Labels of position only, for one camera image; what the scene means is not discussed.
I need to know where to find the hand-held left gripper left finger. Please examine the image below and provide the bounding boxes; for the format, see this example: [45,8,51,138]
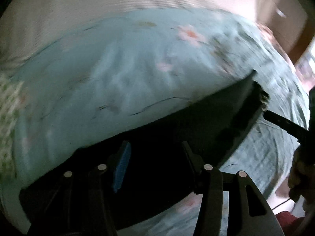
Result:
[27,140,132,236]

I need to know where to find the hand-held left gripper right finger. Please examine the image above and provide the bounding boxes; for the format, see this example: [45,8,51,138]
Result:
[182,141,286,236]

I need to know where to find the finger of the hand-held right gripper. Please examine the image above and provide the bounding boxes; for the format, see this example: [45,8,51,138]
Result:
[263,110,309,141]

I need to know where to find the black pants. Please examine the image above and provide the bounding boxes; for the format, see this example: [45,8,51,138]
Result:
[19,70,265,230]

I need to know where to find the person's right hand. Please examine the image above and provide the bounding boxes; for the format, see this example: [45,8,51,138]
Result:
[287,147,315,212]

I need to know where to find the dark red cloth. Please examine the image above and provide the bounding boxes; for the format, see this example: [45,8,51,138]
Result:
[275,210,308,236]

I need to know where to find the light blue floral bedsheet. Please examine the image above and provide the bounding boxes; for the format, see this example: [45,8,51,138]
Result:
[0,7,311,236]

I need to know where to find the wooden furniture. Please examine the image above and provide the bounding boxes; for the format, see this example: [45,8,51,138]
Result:
[242,0,315,65]

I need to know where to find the white green floral cloth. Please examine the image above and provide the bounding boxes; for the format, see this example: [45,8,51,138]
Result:
[0,75,26,177]

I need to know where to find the beige striped bedding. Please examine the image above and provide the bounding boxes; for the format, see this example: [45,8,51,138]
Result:
[0,0,259,67]

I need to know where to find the thin black cable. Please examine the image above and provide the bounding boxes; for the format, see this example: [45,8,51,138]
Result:
[271,196,291,210]

